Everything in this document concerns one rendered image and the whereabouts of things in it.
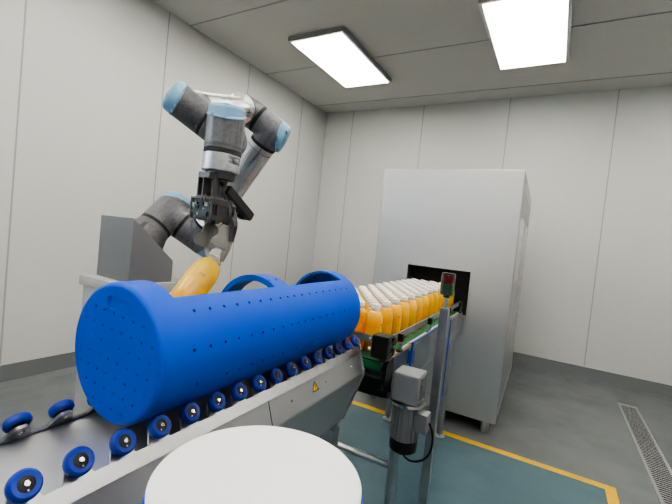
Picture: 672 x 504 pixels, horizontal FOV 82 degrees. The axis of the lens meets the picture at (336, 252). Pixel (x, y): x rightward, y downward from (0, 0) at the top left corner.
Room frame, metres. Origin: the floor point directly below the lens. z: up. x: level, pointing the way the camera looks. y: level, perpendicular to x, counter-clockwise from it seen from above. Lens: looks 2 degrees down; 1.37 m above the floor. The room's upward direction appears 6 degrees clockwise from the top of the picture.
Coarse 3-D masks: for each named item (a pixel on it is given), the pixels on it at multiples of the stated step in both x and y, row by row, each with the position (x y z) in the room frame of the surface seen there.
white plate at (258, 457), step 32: (192, 448) 0.56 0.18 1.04; (224, 448) 0.56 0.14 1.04; (256, 448) 0.57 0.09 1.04; (288, 448) 0.58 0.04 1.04; (320, 448) 0.59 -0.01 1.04; (160, 480) 0.48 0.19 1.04; (192, 480) 0.49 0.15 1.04; (224, 480) 0.49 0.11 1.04; (256, 480) 0.50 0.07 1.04; (288, 480) 0.51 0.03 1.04; (320, 480) 0.51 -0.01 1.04; (352, 480) 0.52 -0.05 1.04
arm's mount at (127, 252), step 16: (112, 224) 1.62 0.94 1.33; (128, 224) 1.55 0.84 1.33; (112, 240) 1.61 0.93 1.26; (128, 240) 1.55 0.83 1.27; (144, 240) 1.58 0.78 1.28; (112, 256) 1.61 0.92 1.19; (128, 256) 1.54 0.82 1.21; (144, 256) 1.58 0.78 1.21; (160, 256) 1.64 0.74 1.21; (112, 272) 1.60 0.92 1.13; (128, 272) 1.54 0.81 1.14; (144, 272) 1.59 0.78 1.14; (160, 272) 1.65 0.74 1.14
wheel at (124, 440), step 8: (120, 432) 0.68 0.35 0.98; (128, 432) 0.69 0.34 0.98; (112, 440) 0.66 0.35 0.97; (120, 440) 0.67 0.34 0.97; (128, 440) 0.68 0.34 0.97; (136, 440) 0.69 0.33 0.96; (112, 448) 0.66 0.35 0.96; (120, 448) 0.66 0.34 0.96; (128, 448) 0.67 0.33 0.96; (120, 456) 0.67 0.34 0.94
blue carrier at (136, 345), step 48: (144, 288) 0.76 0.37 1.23; (240, 288) 1.21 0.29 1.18; (288, 288) 1.12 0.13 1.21; (336, 288) 1.35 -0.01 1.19; (96, 336) 0.79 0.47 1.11; (144, 336) 0.72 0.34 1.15; (192, 336) 0.76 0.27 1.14; (240, 336) 0.88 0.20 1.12; (288, 336) 1.04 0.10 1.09; (336, 336) 1.34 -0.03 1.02; (96, 384) 0.78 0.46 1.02; (144, 384) 0.71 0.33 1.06; (192, 384) 0.77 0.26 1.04
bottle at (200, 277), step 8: (208, 256) 0.95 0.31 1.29; (192, 264) 0.92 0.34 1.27; (200, 264) 0.91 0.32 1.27; (208, 264) 0.92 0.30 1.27; (216, 264) 0.94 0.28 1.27; (192, 272) 0.90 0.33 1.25; (200, 272) 0.90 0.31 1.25; (208, 272) 0.91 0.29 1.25; (216, 272) 0.93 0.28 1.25; (184, 280) 0.88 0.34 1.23; (192, 280) 0.88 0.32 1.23; (200, 280) 0.89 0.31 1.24; (208, 280) 0.91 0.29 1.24; (216, 280) 0.94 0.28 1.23; (176, 288) 0.87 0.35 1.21; (184, 288) 0.87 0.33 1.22; (192, 288) 0.88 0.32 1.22; (200, 288) 0.89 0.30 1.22; (208, 288) 0.91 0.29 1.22; (176, 296) 0.86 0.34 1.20
